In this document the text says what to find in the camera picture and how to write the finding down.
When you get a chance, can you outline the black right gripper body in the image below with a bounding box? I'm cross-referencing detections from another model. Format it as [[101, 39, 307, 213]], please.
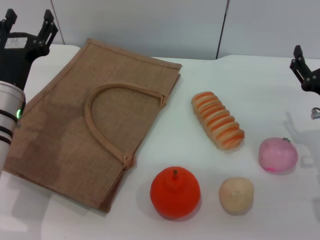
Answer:
[[301, 67, 320, 96]]

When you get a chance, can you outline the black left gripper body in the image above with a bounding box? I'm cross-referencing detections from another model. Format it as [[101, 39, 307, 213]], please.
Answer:
[[0, 31, 50, 91]]

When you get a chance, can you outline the brown woven jute handbag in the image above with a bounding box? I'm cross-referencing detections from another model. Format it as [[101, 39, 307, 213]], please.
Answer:
[[4, 37, 183, 214]]

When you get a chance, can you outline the orange striped toy bread loaf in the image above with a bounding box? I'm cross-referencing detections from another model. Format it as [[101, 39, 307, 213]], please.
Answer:
[[191, 91, 246, 151]]

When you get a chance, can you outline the pink toy fruit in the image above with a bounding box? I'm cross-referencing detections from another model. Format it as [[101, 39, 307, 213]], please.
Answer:
[[258, 136, 299, 174]]

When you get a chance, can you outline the beige round bun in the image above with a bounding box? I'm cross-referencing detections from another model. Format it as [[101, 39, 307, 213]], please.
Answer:
[[218, 176, 255, 216]]

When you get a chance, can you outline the orange toy fruit with stem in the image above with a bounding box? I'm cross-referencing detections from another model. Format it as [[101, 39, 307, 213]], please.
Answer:
[[149, 166, 201, 222]]

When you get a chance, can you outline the thin dark wall strip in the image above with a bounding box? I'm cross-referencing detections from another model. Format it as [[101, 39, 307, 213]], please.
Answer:
[[215, 0, 230, 60]]

